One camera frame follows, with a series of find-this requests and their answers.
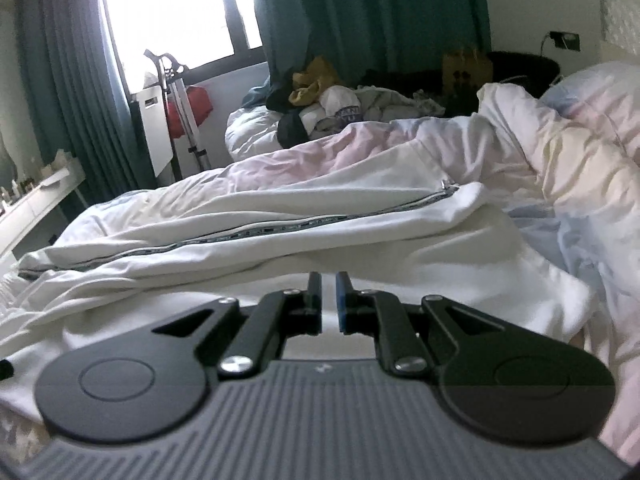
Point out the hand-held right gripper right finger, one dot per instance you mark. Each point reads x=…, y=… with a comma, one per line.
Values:
x=342, y=307

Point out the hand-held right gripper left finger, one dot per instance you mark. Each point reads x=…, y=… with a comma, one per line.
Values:
x=314, y=305

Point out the white garment with striped trim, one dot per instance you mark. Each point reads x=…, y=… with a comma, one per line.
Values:
x=280, y=240

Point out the dark cloth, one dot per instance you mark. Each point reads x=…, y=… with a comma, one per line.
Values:
x=290, y=127

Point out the white bedding bundle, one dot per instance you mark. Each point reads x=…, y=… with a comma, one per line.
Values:
x=252, y=132

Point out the white printed shirt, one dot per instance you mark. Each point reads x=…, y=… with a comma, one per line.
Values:
x=337, y=110

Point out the grey white cloth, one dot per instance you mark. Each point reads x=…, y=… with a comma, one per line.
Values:
x=395, y=102

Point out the yellow cloth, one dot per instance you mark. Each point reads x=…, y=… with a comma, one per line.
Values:
x=312, y=82

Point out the red bag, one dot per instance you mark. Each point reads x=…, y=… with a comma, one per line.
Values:
x=192, y=107

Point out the white folding board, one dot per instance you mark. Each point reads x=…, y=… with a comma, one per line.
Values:
x=152, y=130

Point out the silver metal stand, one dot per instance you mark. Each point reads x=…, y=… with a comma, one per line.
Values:
x=182, y=105

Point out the brown paper bag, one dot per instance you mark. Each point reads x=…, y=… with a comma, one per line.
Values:
x=465, y=72

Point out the pastel duvet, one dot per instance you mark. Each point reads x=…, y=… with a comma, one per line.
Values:
x=575, y=170

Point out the green curtain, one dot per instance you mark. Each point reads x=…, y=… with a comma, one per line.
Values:
x=370, y=15
x=70, y=85

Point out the white desk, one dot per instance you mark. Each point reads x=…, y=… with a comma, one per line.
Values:
x=35, y=205

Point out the black basket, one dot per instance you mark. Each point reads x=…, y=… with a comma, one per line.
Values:
x=525, y=67

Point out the small bottles on desk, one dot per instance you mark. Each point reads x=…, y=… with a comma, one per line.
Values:
x=20, y=185

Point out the window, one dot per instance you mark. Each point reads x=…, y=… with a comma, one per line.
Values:
x=175, y=10

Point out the pastel pillow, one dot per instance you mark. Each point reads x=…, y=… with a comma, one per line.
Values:
x=595, y=85

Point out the white padded headboard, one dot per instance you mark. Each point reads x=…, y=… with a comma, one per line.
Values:
x=620, y=22

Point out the wall socket with plug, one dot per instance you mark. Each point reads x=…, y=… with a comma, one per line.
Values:
x=565, y=40

